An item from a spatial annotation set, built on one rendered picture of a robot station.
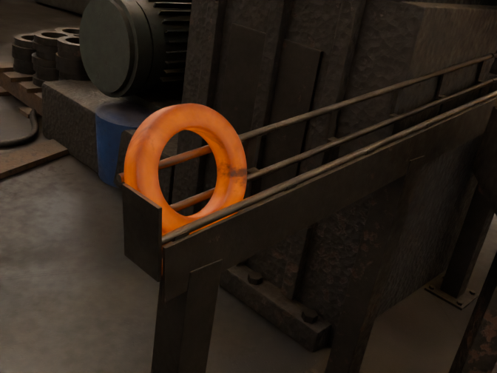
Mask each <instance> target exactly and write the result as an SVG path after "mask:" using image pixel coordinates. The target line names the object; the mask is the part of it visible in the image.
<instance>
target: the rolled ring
mask: <svg viewBox="0 0 497 373"><path fill-rule="evenodd" d="M182 130H190V131H192V132H196V133H197V134H198V135H200V136H201V137H202V138H203V139H204V140H205V141H206V142H207V143H208V145H209V146H210V147H211V149H212V152H213V154H214V157H215V160H216V165H217V183H216V187H215V189H214V193H213V195H212V197H211V199H210V201H209V202H208V203H207V205H206V206H205V207H204V208H203V209H201V210H200V211H199V212H197V213H195V214H193V215H190V216H183V215H181V214H179V213H177V212H176V211H174V210H173V208H171V207H170V205H168V203H167V202H166V200H165V198H164V196H163V194H162V192H161V189H160V184H159V180H158V165H159V160H160V156H161V153H162V151H163V148H164V147H165V146H166V143H167V142H168V141H169V139H170V138H171V137H172V136H173V135H175V134H176V133H178V132H180V131H182ZM246 182H247V164H246V156H245V152H244V149H243V145H242V143H241V141H240V138H239V136H238V134H237V133H236V131H235V129H234V128H233V126H232V125H231V124H230V123H229V122H228V121H227V120H226V119H225V118H224V117H223V116H222V115H221V114H220V113H218V112H217V111H215V110H213V109H212V108H210V107H207V106H204V105H202V104H178V105H173V106H169V107H164V108H162V109H160V110H158V111H156V112H154V113H152V114H151V115H150V116H149V117H148V118H146V119H145V120H144V121H143V122H142V124H141V125H140V126H139V127H138V128H137V130H136V131H135V133H134V135H133V136H132V139H131V141H130V143H129V146H128V149H127V151H126V157H125V162H124V183H127V184H128V185H130V186H131V187H132V188H134V189H136V190H137V191H139V192H140V193H141V194H143V195H145V196H146V197H147V198H149V199H150V200H152V201H154V202H155V203H156V204H157V205H159V206H161V207H162V234H165V233H167V232H170V231H172V230H173V229H177V228H178V227H181V226H183V225H186V224H188V223H191V222H192V221H196V220H197V219H199V218H202V217H204V216H206V215H209V214H211V213H213V212H216V211H218V210H220V209H223V208H225V207H227V206H230V205H232V204H235V203H237V202H238V201H241V200H243V198H244V195H245V191H246Z"/></svg>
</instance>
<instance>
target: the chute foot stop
mask: <svg viewBox="0 0 497 373"><path fill-rule="evenodd" d="M122 194H123V217H124V255H125V256H126V257H128V259H130V260H131V261H132V262H133V263H135V264H136V265H137V266H139V267H140V268H141V269H142V270H143V271H145V273H147V274H148V275H149V276H151V277H152V278H153V279H155V280H156V281H157V282H160V281H162V207H161V206H159V205H157V204H156V203H155V202H154V201H152V200H150V199H149V198H147V197H146V196H145V195H143V194H141V193H140V192H139V191H137V190H136V189H134V188H132V187H131V186H130V185H128V184H127V183H125V184H122Z"/></svg>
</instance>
